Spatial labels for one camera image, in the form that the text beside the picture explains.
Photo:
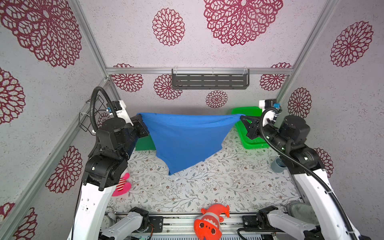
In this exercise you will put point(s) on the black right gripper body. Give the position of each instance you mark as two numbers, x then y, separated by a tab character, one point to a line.
269	134

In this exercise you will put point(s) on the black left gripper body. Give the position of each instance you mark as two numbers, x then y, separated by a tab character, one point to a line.
137	131

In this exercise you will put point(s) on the green tank top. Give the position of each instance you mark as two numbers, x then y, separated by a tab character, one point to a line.
145	144

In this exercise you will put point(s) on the blue tank top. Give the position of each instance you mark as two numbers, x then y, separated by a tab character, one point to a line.
183	141

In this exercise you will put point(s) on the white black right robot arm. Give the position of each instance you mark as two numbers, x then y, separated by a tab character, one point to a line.
308	171

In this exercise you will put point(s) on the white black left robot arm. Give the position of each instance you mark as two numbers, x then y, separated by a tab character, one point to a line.
116	140

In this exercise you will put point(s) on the bright green plastic basket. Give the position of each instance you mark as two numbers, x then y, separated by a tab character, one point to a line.
249	144

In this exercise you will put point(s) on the teal green cup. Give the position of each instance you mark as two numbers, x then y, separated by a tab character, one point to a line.
278	166

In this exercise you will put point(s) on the pink striped plush toy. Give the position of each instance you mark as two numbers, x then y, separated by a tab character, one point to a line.
123	186

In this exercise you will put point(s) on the light green folded cloth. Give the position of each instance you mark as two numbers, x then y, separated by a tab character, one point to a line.
303	212

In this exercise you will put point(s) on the red fish plush toy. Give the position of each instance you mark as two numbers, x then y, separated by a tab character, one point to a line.
207	226

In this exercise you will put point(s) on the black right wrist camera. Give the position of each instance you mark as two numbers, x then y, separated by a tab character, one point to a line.
270	104

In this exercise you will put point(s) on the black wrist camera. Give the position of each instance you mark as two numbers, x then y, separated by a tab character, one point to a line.
120	108
270	104

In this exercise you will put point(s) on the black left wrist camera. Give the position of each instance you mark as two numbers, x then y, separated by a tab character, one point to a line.
120	108

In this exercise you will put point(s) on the dark grey wall shelf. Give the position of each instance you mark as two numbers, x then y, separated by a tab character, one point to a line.
210	81

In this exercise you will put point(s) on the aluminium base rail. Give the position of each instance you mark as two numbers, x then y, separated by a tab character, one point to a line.
179	226

